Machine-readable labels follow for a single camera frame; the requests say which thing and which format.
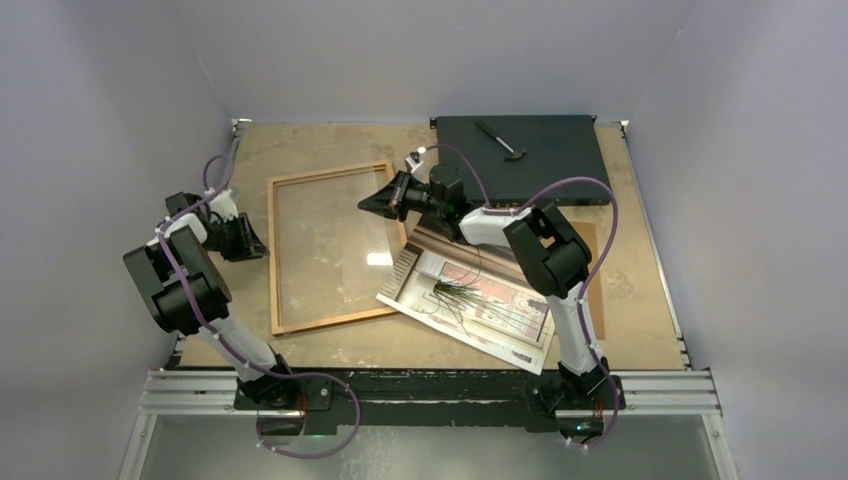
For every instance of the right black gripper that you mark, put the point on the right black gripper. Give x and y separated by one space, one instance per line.
391 200

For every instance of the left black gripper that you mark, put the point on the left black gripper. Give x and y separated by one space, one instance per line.
248 247

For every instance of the brown wooden picture frame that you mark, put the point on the brown wooden picture frame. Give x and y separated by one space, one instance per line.
318 252

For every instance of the glossy plant photo print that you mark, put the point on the glossy plant photo print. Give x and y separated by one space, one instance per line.
471 294

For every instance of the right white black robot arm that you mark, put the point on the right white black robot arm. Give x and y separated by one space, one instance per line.
555 260

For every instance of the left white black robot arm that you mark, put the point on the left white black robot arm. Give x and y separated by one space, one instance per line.
184 291

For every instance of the dark flat equipment case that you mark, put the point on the dark flat equipment case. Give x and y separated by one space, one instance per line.
558 147

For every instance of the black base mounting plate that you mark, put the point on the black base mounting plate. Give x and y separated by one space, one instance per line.
323 399

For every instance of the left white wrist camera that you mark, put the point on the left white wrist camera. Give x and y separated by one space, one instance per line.
221 206

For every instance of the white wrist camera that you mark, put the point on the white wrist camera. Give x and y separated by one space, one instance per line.
221 206
413 161

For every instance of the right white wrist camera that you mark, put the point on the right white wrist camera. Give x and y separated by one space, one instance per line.
413 161

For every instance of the small black handled hammer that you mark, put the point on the small black handled hammer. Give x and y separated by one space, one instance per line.
512 153

